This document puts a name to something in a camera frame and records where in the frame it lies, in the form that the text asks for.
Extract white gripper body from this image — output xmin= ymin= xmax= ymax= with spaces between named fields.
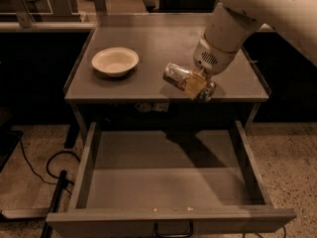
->
xmin=193 ymin=37 xmax=237 ymax=74

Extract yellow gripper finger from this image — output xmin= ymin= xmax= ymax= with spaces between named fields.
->
xmin=184 ymin=71 xmax=207 ymax=99

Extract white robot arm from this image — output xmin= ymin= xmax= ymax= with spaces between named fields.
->
xmin=184 ymin=0 xmax=317 ymax=99

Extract open grey top drawer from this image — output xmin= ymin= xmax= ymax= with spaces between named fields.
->
xmin=47 ymin=122 xmax=296 ymax=238

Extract grey metal cabinet table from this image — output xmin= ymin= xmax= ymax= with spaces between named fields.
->
xmin=65 ymin=14 xmax=269 ymax=136

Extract white paper bowl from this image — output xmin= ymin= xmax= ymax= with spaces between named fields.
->
xmin=91 ymin=48 xmax=139 ymax=77

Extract black floor power strip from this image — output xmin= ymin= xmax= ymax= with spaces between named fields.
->
xmin=40 ymin=171 xmax=66 ymax=238

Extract dark equipment at left edge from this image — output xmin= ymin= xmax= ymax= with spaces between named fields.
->
xmin=0 ymin=107 xmax=23 ymax=173

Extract black drawer handle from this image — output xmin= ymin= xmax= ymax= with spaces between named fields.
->
xmin=154 ymin=222 xmax=194 ymax=238

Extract black floor cable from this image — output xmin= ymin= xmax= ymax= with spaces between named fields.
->
xmin=9 ymin=129 xmax=81 ymax=194

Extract grey metal post left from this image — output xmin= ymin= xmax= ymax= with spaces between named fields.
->
xmin=10 ymin=0 xmax=34 ymax=28

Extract white horizontal rail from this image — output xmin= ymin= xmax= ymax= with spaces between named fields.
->
xmin=0 ymin=22 xmax=95 ymax=33

